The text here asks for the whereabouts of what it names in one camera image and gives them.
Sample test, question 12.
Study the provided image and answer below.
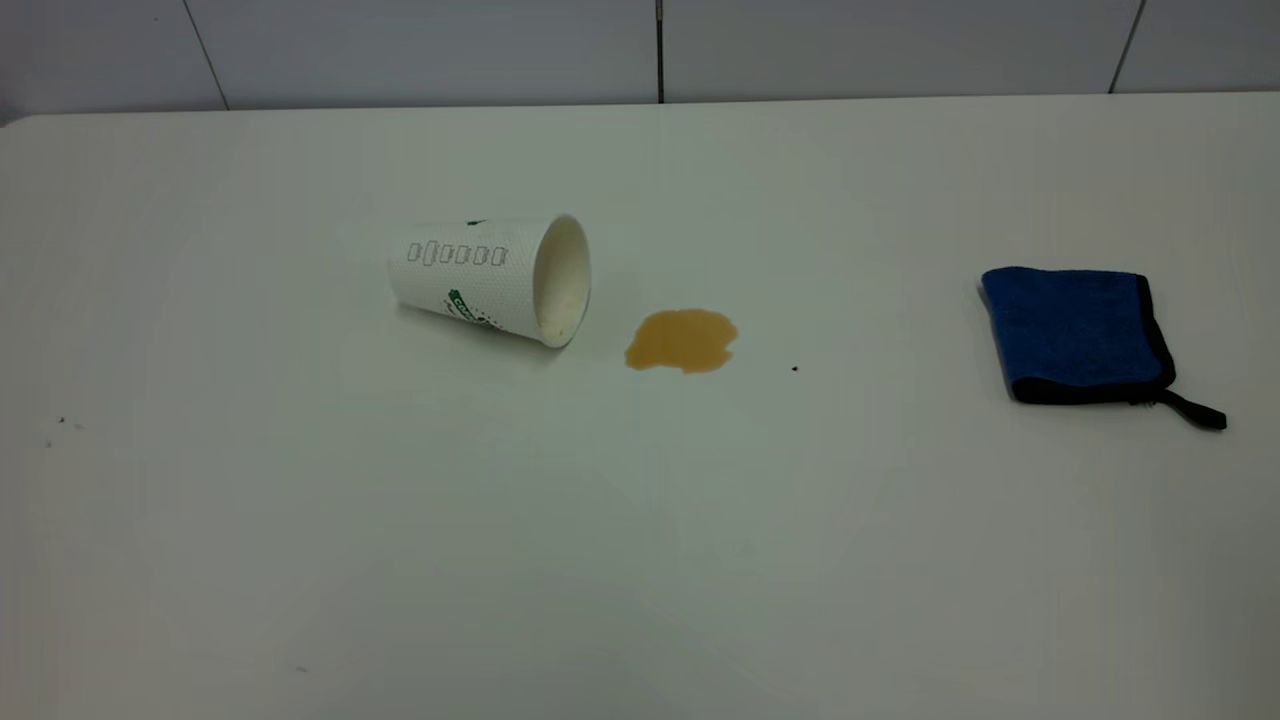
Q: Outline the brown liquid spill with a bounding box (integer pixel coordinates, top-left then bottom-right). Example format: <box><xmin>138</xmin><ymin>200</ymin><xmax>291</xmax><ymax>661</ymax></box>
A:
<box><xmin>624</xmin><ymin>308</ymin><xmax>740</xmax><ymax>376</ymax></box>

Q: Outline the white paper coffee cup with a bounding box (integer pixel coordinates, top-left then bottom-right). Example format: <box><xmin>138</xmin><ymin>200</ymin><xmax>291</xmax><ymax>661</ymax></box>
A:
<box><xmin>387</xmin><ymin>213</ymin><xmax>593</xmax><ymax>350</ymax></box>

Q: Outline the blue cloth with black trim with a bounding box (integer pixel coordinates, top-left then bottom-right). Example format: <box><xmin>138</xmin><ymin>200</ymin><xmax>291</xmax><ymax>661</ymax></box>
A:
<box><xmin>978</xmin><ymin>266</ymin><xmax>1228</xmax><ymax>432</ymax></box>

